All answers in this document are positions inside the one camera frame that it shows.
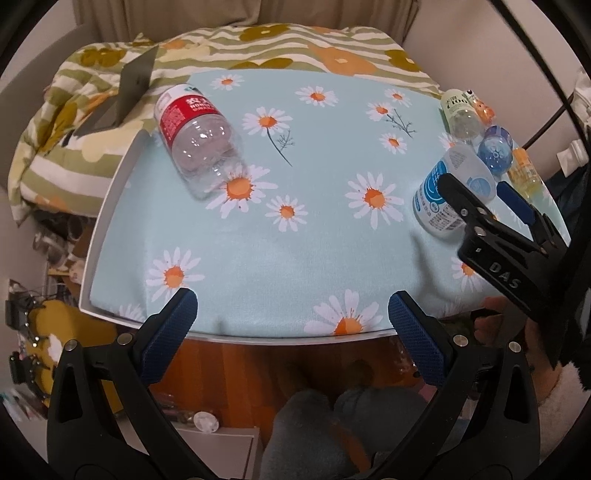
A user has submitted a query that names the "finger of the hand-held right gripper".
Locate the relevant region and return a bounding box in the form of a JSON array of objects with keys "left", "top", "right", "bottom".
[
  {"left": 437, "top": 172, "right": 532, "bottom": 252},
  {"left": 497, "top": 181, "right": 570, "bottom": 250}
]

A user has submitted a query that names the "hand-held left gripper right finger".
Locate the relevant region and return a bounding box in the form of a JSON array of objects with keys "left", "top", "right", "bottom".
[{"left": 369, "top": 290, "right": 542, "bottom": 480}]

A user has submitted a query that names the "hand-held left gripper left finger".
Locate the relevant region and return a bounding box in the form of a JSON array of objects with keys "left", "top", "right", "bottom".
[{"left": 46, "top": 287, "right": 199, "bottom": 480}]

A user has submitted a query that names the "white bottle with blue label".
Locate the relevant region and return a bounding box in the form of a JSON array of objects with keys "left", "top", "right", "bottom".
[{"left": 412, "top": 144, "right": 498, "bottom": 240}]

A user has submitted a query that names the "person's right forearm white sleeve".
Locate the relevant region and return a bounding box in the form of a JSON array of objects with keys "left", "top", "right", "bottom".
[{"left": 526, "top": 360, "right": 591, "bottom": 467}]

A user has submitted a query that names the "person's right hand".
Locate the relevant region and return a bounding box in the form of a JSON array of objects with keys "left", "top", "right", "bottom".
[{"left": 472, "top": 296, "right": 539, "bottom": 372}]

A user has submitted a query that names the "clear bottle with orange label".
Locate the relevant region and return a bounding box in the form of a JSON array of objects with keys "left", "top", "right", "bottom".
[{"left": 505, "top": 148, "right": 544, "bottom": 205}]

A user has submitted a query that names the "blue plastic bottle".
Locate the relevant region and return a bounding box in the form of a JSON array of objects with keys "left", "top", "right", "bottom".
[{"left": 477, "top": 125, "right": 515, "bottom": 177}]

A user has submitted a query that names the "clear bottle with green label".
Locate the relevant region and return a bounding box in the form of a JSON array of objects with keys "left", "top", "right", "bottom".
[{"left": 439, "top": 89, "right": 485, "bottom": 142}]

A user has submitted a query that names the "person's grey socked foot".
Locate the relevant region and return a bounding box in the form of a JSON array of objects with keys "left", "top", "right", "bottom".
[
  {"left": 332, "top": 385, "right": 431, "bottom": 467},
  {"left": 261, "top": 389, "right": 358, "bottom": 480}
]

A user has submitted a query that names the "small white round lid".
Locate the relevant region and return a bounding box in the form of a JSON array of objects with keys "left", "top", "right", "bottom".
[{"left": 193, "top": 411, "right": 219, "bottom": 433}]

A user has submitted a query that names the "yellow floor object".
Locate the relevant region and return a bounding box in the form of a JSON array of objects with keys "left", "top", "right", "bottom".
[{"left": 25, "top": 299, "right": 90, "bottom": 400}]

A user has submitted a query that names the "white box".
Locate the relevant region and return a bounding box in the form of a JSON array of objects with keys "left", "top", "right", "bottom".
[{"left": 173, "top": 424, "right": 260, "bottom": 480}]

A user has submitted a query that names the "light blue daisy tablecloth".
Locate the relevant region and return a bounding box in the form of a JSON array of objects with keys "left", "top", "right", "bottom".
[{"left": 89, "top": 69, "right": 571, "bottom": 339}]

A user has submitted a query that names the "clear bottle with red label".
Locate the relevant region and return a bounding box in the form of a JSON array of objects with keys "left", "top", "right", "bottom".
[{"left": 154, "top": 84, "right": 250, "bottom": 200}]

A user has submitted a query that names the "green striped floral blanket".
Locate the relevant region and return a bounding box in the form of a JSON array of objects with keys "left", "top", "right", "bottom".
[{"left": 7, "top": 23, "right": 445, "bottom": 228}]

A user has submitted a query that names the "dark grey flat board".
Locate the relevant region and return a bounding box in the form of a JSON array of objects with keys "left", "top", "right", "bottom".
[{"left": 73, "top": 44, "right": 160, "bottom": 137}]

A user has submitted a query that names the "black cable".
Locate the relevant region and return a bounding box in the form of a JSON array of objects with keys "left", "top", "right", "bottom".
[{"left": 489, "top": 0, "right": 583, "bottom": 155}]

